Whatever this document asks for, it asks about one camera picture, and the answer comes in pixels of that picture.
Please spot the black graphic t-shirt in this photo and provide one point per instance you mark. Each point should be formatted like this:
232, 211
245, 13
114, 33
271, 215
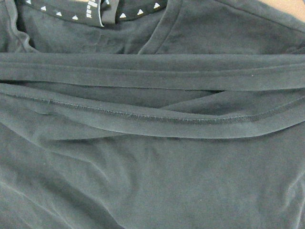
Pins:
152, 114

